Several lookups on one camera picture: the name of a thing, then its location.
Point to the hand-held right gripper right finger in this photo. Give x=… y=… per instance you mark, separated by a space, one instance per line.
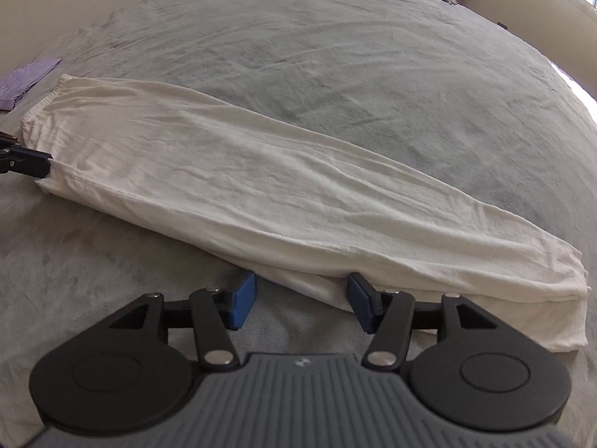
x=361 y=305

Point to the white pants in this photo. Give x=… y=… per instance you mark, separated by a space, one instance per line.
x=280 y=186

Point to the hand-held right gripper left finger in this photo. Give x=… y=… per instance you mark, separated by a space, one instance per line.
x=242 y=301

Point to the purple folded shorts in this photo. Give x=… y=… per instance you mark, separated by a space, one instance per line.
x=25 y=79

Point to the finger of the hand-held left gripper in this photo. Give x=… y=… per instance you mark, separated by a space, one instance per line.
x=28 y=163

